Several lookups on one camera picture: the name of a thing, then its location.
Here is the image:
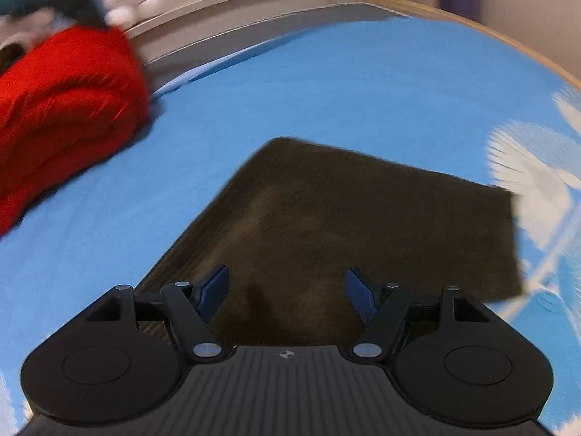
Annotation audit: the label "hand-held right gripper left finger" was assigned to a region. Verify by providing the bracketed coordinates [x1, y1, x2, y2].
[86, 264, 230, 364]

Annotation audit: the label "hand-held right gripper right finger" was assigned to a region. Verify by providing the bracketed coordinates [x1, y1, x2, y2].
[345, 267, 493, 364]

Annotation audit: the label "brown pants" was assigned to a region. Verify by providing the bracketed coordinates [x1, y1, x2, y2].
[136, 136, 525, 348]

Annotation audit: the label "white window sill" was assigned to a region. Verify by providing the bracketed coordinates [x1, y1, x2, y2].
[125, 0, 400, 41]

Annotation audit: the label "red quilt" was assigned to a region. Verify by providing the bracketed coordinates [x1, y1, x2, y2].
[0, 25, 153, 237]

